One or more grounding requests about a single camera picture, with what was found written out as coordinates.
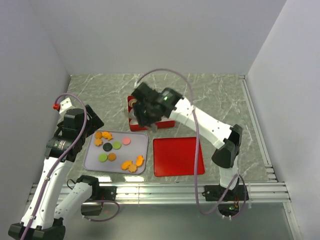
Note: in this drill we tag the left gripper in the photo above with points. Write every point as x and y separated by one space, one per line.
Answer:
94 123

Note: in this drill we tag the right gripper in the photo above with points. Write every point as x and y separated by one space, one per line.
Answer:
142 120

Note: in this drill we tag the orange round cookie hidden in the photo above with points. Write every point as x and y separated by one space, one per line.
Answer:
132 102

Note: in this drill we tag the pink sandwich cookie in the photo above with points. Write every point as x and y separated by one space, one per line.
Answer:
126 140

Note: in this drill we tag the green sandwich cookie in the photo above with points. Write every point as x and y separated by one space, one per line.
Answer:
103 157
117 145

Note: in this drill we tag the brown round cookie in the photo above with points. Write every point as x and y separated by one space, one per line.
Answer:
111 157

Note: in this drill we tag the metal tongs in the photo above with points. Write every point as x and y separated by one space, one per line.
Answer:
144 119

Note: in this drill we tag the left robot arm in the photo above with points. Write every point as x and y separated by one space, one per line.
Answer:
45 219

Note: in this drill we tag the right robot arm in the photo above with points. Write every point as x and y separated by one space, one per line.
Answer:
226 139

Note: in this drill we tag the red cookie box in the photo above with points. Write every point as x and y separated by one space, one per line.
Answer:
134 126

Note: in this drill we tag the chocolate chip cookie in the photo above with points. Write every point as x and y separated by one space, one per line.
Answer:
98 135

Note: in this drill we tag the orange leaf cookie top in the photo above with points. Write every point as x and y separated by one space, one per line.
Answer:
98 142

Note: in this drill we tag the orange leaf cookie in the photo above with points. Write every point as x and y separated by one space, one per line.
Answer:
98 142
132 168

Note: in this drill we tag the orange fish cookie top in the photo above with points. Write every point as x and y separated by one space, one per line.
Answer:
107 135

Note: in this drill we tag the orange fish cookie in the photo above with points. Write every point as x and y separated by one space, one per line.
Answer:
126 165
139 161
107 135

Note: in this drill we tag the black sandwich cookie left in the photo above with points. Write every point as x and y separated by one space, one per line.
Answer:
107 147

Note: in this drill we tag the lavender plastic tray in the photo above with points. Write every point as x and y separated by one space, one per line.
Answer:
137 147

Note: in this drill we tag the orange fish cookie right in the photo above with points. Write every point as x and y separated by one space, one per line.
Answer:
139 161

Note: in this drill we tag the red box lid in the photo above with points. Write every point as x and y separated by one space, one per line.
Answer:
174 156

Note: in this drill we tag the orange leaf cookie bottom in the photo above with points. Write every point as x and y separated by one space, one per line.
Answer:
132 168

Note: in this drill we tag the orange fish cookie bottom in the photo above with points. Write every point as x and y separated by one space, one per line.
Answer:
126 165

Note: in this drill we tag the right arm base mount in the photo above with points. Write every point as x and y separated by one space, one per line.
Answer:
213 193

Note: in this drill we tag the aluminium rail right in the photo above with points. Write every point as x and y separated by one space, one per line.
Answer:
260 139

